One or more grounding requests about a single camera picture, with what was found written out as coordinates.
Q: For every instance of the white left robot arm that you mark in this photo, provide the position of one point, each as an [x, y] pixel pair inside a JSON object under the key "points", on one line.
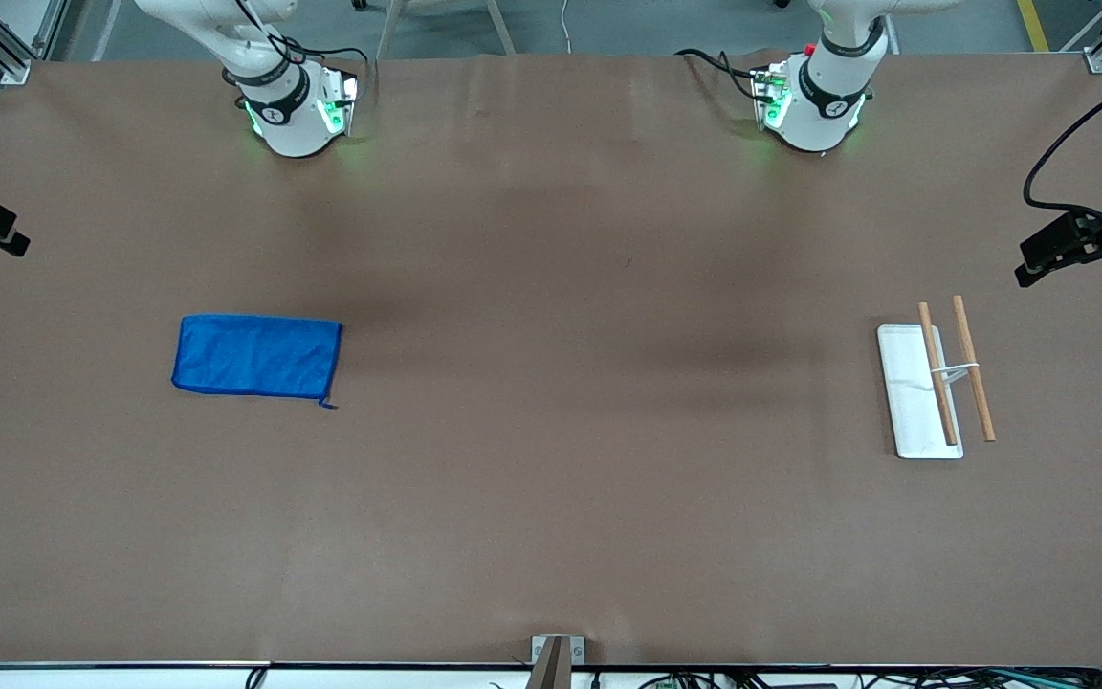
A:
{"points": [[819, 96]]}

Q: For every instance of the white rack base plate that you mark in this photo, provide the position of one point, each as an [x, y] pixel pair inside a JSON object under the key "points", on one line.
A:
{"points": [[910, 402]]}

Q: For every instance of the grey metal table bracket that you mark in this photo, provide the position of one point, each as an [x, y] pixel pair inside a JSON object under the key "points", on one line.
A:
{"points": [[558, 643]]}

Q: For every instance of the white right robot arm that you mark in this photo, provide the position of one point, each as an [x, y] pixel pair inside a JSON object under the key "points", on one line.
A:
{"points": [[288, 115]]}

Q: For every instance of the thin white rack stand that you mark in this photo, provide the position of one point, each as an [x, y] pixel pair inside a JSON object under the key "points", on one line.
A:
{"points": [[955, 369]]}

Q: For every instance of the light wooden stool legs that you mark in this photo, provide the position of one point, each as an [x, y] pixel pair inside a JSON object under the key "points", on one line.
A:
{"points": [[498, 29]]}

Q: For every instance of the wooden rack rod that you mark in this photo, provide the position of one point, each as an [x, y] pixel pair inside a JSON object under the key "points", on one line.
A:
{"points": [[975, 373], [937, 373]]}

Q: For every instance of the blue microfibre towel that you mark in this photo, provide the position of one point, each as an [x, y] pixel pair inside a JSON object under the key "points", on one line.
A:
{"points": [[254, 356]]}

